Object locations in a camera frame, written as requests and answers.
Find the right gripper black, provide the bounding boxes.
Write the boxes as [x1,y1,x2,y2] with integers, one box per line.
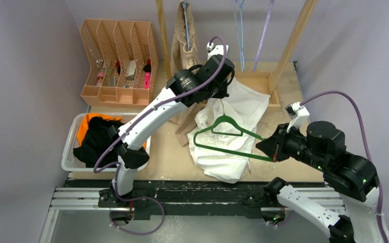
[256,122,328,170]

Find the green hanger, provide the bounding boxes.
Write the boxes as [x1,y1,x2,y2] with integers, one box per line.
[192,99,271,162]

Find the light blue hanger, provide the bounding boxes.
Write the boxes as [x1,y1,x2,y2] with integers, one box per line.
[232,0,245,73]

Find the white shorts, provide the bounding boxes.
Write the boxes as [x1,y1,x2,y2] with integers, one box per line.
[187,79,270,184]

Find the lilac plastic hanger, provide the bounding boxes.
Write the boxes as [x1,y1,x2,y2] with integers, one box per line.
[252,0,275,72]

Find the black shorts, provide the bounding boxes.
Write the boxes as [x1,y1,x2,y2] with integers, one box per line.
[73,113,124,168]

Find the orange shorts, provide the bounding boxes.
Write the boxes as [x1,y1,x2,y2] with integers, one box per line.
[77,113,148,150]

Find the white plastic perforated basket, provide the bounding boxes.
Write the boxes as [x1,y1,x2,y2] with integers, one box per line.
[61,112,151,173]

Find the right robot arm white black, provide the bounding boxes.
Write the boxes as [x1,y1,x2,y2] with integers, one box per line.
[256,121,389,242]

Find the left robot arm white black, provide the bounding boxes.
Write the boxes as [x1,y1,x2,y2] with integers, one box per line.
[98,54,235,207]

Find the beige shorts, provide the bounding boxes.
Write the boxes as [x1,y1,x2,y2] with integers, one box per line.
[170,1,202,146]

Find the wooden clothes rack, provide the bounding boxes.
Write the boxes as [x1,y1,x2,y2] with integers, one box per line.
[155,0,320,112]

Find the pink marker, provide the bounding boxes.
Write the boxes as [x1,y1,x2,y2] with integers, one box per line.
[144,72,151,89]

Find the white small box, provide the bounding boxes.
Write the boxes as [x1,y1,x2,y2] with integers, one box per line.
[126,60,136,80]

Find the peach plastic file organizer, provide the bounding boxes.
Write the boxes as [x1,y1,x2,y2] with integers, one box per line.
[80,19,159,108]

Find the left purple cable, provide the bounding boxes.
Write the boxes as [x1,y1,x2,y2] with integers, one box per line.
[93,35,228,202]

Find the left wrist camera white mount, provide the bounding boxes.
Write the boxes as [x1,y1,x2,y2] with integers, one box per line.
[206,42,229,60]

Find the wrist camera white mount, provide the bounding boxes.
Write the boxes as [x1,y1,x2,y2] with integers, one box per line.
[206,42,229,60]
[285,102,310,133]

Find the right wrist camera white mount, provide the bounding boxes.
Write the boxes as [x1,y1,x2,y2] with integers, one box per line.
[285,102,310,133]

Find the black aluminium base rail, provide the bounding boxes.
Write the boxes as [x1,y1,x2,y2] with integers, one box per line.
[50,180,282,220]

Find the purple cable loop under rail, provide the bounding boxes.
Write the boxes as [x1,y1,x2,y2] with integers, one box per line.
[109,196,166,236]

